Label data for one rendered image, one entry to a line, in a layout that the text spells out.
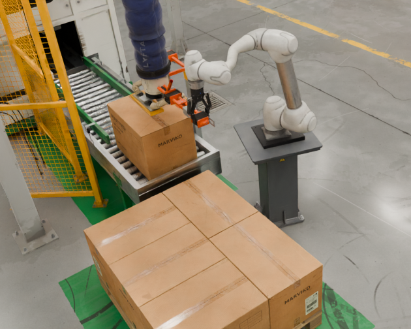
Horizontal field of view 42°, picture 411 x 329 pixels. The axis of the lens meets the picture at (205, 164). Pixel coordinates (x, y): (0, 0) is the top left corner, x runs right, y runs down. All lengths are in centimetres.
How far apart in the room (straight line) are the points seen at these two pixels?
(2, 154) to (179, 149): 126
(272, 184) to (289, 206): 29
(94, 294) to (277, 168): 158
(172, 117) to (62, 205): 149
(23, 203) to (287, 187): 201
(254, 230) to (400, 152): 204
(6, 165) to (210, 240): 163
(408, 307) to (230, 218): 126
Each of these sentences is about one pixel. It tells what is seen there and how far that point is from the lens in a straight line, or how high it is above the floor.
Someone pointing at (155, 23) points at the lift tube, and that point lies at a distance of 333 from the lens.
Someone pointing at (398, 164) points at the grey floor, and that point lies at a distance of 484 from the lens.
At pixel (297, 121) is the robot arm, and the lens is 351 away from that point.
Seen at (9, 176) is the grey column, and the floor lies 66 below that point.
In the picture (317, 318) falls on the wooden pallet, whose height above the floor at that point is 8.
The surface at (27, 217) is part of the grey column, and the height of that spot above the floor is 26.
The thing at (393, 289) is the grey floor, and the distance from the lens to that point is 381.
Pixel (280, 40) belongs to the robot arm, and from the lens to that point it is 318.
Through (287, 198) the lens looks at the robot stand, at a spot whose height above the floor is 24.
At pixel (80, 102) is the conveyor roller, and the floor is 55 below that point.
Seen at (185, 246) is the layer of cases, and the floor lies 54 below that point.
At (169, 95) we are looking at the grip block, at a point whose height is 126.
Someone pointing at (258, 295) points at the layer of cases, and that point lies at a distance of 301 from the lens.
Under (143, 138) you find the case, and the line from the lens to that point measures 363.
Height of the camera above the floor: 286
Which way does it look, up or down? 36 degrees down
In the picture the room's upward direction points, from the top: 8 degrees counter-clockwise
